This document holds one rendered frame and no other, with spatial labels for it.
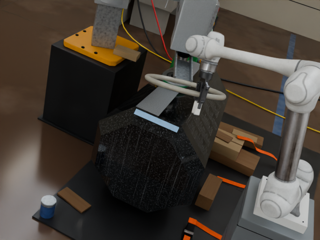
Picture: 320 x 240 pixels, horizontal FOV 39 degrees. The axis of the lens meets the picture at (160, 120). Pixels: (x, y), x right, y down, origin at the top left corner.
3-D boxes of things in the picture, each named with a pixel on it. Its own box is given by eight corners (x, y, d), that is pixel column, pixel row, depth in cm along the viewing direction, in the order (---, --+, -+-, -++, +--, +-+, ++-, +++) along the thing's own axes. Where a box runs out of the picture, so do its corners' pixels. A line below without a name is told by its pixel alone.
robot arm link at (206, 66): (214, 62, 244) (211, 72, 245) (198, 58, 241) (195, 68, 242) (220, 64, 236) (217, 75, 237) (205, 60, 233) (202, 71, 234)
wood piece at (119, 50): (112, 54, 363) (113, 48, 361) (117, 49, 372) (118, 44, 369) (136, 62, 361) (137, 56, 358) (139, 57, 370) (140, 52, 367)
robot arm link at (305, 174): (306, 195, 248) (324, 165, 235) (294, 211, 235) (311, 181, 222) (280, 178, 254) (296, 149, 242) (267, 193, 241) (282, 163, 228)
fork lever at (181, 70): (171, 39, 343) (173, 34, 341) (195, 45, 345) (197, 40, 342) (166, 81, 285) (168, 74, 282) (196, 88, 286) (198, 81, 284)
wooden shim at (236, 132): (231, 134, 437) (231, 133, 437) (233, 129, 446) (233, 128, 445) (255, 144, 434) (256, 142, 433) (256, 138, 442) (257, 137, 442)
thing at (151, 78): (144, 74, 286) (145, 70, 285) (218, 93, 289) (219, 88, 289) (143, 84, 238) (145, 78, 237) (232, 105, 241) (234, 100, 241)
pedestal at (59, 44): (37, 119, 398) (45, 44, 358) (77, 91, 452) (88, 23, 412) (101, 150, 384) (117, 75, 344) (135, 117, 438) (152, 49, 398)
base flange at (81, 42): (60, 45, 364) (61, 39, 361) (92, 28, 404) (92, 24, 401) (113, 67, 353) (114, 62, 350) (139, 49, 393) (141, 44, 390)
